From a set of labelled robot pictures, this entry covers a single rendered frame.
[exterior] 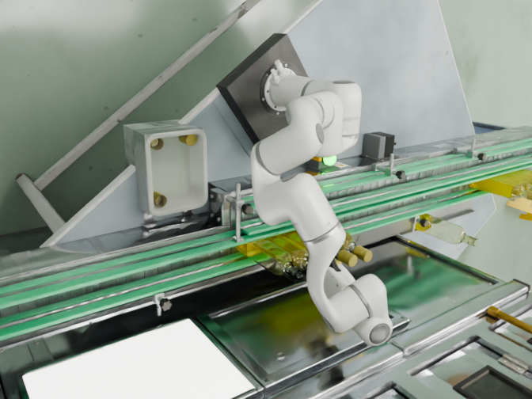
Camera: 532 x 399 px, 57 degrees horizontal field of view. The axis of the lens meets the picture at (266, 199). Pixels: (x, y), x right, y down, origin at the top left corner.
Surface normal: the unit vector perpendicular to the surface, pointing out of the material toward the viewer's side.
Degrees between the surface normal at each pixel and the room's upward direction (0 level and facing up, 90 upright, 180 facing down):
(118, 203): 0
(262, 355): 90
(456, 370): 90
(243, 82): 1
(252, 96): 1
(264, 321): 90
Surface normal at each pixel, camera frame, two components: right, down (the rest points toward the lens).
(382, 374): 0.02, -0.94
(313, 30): 0.58, 0.29
